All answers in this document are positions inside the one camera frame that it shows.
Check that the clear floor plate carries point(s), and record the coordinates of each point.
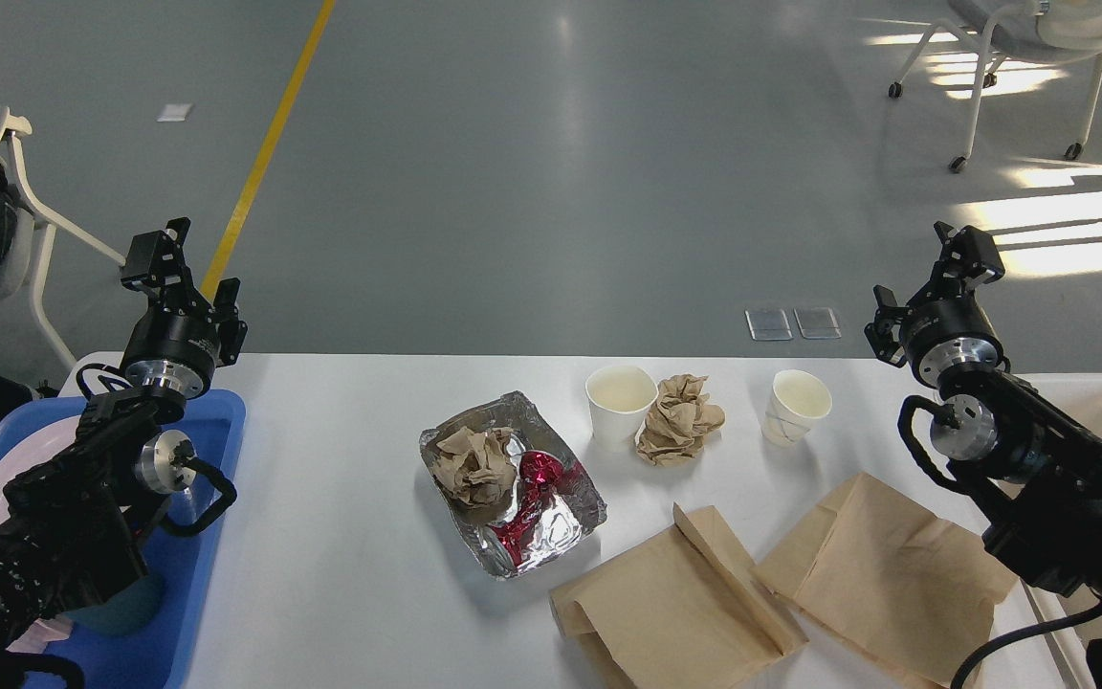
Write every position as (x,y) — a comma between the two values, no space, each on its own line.
(818,323)
(768,325)

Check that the clear floor plate right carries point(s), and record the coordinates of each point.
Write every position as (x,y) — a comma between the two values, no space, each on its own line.
(818,323)

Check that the dark green mug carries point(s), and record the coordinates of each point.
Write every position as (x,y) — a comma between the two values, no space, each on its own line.
(126,612)

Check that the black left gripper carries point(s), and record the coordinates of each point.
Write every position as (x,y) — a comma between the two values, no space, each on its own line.
(177,344)

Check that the crumpled brown paper in tray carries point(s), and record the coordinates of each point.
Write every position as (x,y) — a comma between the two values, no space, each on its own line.
(473,468)

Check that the pink mug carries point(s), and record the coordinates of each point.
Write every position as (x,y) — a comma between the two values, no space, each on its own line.
(41,634)

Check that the pink plate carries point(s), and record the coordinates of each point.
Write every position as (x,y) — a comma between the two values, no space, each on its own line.
(36,448)

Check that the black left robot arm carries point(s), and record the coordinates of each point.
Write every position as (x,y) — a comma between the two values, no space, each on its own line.
(78,522)

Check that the aluminium foil tray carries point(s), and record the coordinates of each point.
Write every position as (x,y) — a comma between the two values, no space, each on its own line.
(515,492)

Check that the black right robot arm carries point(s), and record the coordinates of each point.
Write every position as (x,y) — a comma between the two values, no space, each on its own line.
(914,426)

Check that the white chair right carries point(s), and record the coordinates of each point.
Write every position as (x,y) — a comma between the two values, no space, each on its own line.
(1033,32)

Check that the brown paper bag front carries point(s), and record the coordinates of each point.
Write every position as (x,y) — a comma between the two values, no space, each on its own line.
(681,610)

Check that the crumpled brown paper ball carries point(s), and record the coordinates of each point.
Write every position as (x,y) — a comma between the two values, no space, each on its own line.
(679,422)

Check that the white paper cup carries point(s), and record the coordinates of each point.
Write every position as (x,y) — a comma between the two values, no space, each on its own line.
(619,398)
(798,401)

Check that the clear floor plate left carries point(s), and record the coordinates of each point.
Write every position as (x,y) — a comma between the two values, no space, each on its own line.
(768,325)

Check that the white plastic bin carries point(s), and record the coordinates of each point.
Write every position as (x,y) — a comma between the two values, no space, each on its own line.
(1028,453)

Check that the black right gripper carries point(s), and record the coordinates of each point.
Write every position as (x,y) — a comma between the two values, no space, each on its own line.
(951,330)

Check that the brown paper bag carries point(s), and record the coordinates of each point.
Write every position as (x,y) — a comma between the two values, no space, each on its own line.
(681,610)
(910,592)

